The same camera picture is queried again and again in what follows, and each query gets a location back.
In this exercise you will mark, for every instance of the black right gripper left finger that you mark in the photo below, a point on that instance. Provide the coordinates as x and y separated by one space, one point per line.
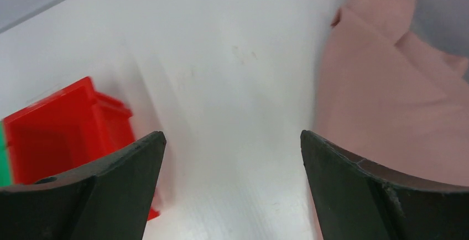
108 198

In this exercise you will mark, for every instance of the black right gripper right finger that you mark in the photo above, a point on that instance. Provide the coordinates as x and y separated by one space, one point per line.
356 198

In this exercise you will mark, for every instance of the red plastic bin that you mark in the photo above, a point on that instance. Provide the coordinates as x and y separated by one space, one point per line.
73 126

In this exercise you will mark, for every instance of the green plastic bin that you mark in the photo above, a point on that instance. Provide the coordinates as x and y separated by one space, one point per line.
6 176

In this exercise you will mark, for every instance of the pink cloth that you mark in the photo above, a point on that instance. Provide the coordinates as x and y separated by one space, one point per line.
386 95

